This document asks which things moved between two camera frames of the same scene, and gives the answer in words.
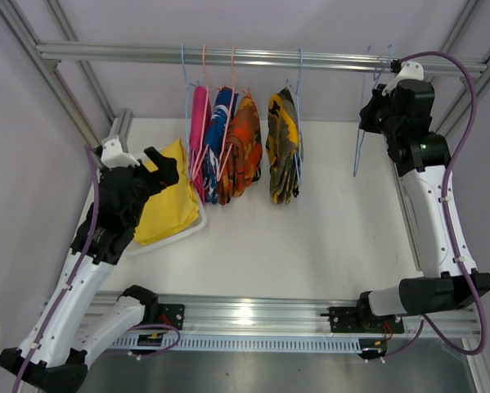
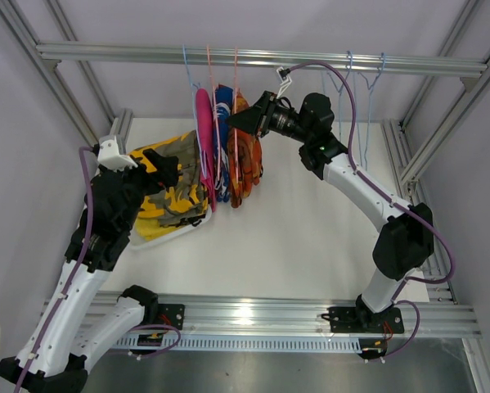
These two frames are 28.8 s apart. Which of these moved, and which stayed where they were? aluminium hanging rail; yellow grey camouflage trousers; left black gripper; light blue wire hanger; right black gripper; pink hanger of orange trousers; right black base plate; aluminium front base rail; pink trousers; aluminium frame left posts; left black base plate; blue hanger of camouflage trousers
Moved: yellow grey camouflage trousers; pink hanger of orange trousers; pink trousers; right black gripper; light blue wire hanger; blue hanger of camouflage trousers
Stayed: left black gripper; left black base plate; right black base plate; aluminium front base rail; aluminium frame left posts; aluminium hanging rail
